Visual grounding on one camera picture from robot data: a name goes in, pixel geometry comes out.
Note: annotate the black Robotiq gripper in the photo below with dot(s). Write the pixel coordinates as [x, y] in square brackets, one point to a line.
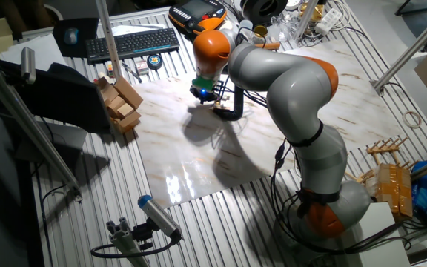
[206, 96]

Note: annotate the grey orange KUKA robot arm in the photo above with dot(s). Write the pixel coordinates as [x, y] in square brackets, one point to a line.
[295, 92]

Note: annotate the plain wooden block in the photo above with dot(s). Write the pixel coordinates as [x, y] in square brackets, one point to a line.
[226, 108]

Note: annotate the wooden block with white tape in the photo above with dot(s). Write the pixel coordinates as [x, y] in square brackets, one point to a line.
[227, 99]

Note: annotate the black metal C-clamp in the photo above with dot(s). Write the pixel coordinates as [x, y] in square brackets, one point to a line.
[238, 105]

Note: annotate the white marble pattern sheet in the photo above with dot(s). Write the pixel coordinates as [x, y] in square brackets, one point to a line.
[184, 148]

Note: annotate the round black tape measure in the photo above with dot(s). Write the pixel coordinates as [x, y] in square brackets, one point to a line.
[154, 62]

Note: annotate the small red white box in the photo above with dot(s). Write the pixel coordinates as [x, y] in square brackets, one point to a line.
[142, 67]

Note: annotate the white egg shaped object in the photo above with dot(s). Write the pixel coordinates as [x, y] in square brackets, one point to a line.
[227, 25]

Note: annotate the dark pen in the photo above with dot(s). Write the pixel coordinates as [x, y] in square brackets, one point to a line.
[132, 72]

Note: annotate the clear plastic jar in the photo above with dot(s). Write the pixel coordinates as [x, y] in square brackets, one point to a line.
[245, 25]

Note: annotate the open brown cardboard box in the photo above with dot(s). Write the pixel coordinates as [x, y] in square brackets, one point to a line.
[126, 92]

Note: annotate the jar with gold lid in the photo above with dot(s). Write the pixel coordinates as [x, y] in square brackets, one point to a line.
[260, 30]

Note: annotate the orange black teach pendant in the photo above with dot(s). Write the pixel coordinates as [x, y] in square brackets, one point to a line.
[195, 15]

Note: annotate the black computer keyboard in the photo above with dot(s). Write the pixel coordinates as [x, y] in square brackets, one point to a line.
[132, 43]

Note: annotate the clear glassware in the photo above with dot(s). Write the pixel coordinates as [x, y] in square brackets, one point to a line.
[282, 27]

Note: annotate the white paper sheets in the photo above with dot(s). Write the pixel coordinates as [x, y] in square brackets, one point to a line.
[46, 50]
[135, 29]

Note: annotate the black filament spool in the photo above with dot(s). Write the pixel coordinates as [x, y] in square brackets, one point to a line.
[263, 11]

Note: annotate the small colourful box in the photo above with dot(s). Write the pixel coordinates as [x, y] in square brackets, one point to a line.
[109, 69]

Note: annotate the white round dish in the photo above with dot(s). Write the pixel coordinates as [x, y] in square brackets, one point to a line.
[293, 4]

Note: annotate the gold metal ornament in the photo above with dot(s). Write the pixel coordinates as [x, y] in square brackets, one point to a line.
[316, 13]

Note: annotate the black mouse pad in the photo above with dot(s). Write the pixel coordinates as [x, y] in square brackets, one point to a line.
[87, 29]

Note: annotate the white power strip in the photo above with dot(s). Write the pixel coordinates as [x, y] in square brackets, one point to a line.
[328, 20]

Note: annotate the black monitor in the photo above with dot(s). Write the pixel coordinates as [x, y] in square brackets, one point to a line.
[65, 100]

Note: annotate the dark grey flat panel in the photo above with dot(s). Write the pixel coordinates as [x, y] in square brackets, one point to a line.
[65, 142]

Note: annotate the grey computer mouse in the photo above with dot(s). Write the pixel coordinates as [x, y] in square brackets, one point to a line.
[71, 36]

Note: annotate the short aluminium profile piece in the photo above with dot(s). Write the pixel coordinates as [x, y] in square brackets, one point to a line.
[124, 241]

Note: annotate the wooden dish rack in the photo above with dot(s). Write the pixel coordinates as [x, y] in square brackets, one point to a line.
[384, 146]

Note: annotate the white tape roll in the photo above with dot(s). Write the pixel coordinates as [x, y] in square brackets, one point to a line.
[405, 119]

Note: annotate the green gripper mount plate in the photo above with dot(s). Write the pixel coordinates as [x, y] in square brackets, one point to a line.
[203, 83]

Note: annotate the silver camera with blue cap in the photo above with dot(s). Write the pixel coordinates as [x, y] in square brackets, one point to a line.
[158, 215]

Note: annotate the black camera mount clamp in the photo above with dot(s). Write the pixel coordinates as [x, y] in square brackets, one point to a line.
[143, 233]

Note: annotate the white pedestal box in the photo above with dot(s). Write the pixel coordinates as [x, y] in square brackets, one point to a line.
[380, 244]

